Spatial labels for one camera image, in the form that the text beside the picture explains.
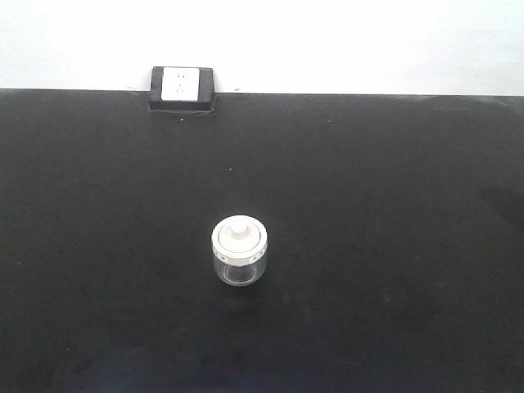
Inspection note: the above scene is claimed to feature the glass jar with white lid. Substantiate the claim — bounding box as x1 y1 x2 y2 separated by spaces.
210 215 269 287

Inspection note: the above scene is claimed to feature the black power socket box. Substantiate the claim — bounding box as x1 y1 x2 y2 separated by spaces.
149 66 215 112

